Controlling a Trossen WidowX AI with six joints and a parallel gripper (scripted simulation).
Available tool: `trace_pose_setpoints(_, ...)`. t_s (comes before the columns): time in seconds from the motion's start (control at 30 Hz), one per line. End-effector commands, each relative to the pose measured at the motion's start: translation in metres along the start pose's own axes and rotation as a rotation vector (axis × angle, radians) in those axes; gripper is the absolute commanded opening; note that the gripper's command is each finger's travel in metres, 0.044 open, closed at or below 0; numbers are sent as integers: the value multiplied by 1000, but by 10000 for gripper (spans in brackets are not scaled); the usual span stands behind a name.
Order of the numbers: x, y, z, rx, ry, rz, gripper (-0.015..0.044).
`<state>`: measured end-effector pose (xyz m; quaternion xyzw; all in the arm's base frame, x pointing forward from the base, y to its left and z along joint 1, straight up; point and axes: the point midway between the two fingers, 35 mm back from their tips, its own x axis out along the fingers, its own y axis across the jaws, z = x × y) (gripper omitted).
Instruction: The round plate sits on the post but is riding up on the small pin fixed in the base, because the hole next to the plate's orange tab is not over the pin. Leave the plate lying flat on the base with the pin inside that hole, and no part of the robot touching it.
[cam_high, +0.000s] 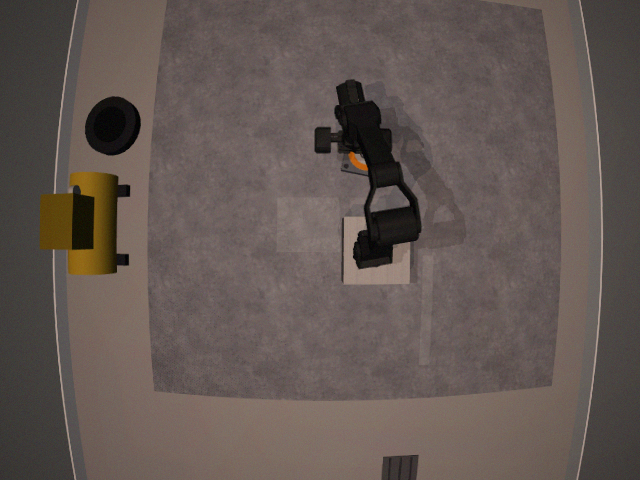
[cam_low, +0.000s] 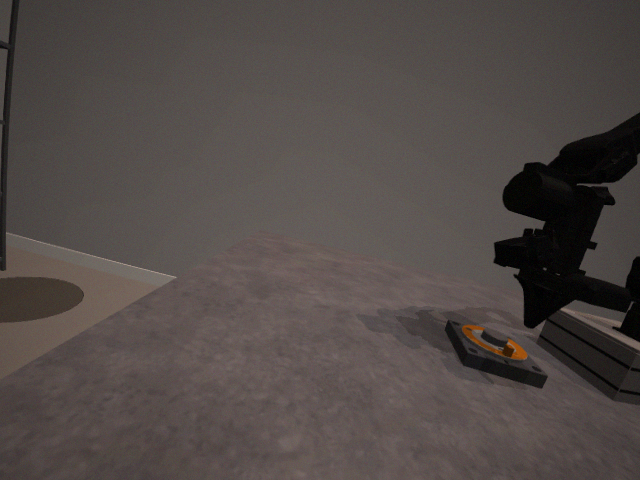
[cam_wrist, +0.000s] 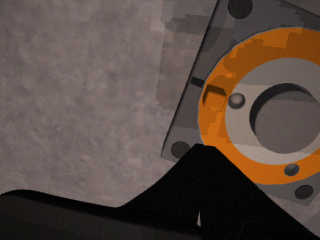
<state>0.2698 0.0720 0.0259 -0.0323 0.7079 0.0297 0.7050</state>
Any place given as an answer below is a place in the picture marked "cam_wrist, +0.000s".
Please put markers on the orange and grey round plate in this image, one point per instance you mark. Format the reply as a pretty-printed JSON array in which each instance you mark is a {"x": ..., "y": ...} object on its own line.
[{"x": 289, "y": 55}]

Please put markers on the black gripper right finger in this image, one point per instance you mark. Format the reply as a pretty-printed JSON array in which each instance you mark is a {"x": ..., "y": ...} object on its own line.
[{"x": 233, "y": 208}]

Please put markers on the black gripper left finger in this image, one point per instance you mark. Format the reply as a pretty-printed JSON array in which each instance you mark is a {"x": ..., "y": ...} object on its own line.
[{"x": 168, "y": 210}]

